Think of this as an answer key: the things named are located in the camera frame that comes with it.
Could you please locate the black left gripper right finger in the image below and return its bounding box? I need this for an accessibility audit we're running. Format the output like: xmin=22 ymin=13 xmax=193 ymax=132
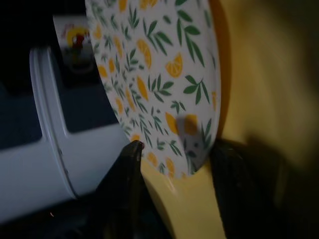
xmin=210 ymin=139 xmax=280 ymax=239

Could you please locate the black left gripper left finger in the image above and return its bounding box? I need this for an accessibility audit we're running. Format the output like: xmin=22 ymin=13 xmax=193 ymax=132
xmin=96 ymin=139 xmax=172 ymax=239

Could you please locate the yellow plate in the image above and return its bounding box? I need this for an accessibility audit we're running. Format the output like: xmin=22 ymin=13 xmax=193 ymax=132
xmin=143 ymin=0 xmax=319 ymax=239

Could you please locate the white lemon print plate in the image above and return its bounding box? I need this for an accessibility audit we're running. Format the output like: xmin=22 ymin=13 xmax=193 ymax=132
xmin=84 ymin=0 xmax=222 ymax=180

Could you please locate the white tiered plastic rack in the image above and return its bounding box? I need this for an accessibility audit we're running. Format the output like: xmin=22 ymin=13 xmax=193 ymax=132
xmin=0 ymin=47 xmax=130 ymax=225

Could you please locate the white cartoon print cup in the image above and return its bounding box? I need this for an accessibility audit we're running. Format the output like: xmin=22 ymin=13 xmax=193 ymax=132
xmin=52 ymin=15 xmax=97 ymax=75

